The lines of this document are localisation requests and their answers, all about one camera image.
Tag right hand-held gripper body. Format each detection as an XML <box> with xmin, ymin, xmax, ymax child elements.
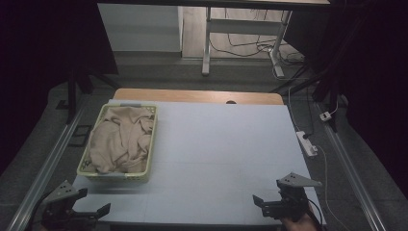
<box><xmin>276</xmin><ymin>171</ymin><xmax>323</xmax><ymax>223</ymax></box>

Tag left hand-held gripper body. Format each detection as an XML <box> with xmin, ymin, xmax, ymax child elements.
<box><xmin>39</xmin><ymin>179</ymin><xmax>98</xmax><ymax>231</ymax></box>

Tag yellow-green plastic basket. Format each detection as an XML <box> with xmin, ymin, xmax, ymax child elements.
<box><xmin>76</xmin><ymin>102</ymin><xmax>159</xmax><ymax>184</ymax></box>

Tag beige cloth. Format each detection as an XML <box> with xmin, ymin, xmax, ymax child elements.
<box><xmin>88</xmin><ymin>106</ymin><xmax>156</xmax><ymax>174</ymax></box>

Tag person's right hand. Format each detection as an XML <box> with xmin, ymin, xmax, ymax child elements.
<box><xmin>280</xmin><ymin>207</ymin><xmax>319</xmax><ymax>231</ymax></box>

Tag white power strip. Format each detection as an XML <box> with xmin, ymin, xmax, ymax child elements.
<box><xmin>294</xmin><ymin>130</ymin><xmax>319</xmax><ymax>158</ymax></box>

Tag white foam board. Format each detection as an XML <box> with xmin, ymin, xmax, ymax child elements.
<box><xmin>72</xmin><ymin>98</ymin><xmax>327</xmax><ymax>226</ymax></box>

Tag wooden table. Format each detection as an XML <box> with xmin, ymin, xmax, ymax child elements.
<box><xmin>113</xmin><ymin>88</ymin><xmax>285</xmax><ymax>106</ymax></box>

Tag white cabinet panel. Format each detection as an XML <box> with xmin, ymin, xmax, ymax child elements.
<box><xmin>97</xmin><ymin>3</ymin><xmax>183</xmax><ymax>53</ymax></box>

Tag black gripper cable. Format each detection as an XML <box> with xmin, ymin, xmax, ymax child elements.
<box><xmin>307</xmin><ymin>197</ymin><xmax>324</xmax><ymax>227</ymax></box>

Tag aluminium floor rail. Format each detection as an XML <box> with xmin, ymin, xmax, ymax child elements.
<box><xmin>6</xmin><ymin>104</ymin><xmax>85</xmax><ymax>231</ymax></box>
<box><xmin>315</xmin><ymin>101</ymin><xmax>388</xmax><ymax>231</ymax></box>

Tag white cable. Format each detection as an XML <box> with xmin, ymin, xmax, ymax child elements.
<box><xmin>315</xmin><ymin>143</ymin><xmax>345</xmax><ymax>231</ymax></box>

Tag black rectangular floor frame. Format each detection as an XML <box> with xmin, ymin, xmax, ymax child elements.
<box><xmin>67</xmin><ymin>124</ymin><xmax>93</xmax><ymax>148</ymax></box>

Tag black floor cables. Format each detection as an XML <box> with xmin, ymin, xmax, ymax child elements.
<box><xmin>210</xmin><ymin>8</ymin><xmax>306</xmax><ymax>65</ymax></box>

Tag white metal desk frame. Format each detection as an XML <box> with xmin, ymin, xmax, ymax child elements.
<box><xmin>201</xmin><ymin>6</ymin><xmax>293</xmax><ymax>79</ymax></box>

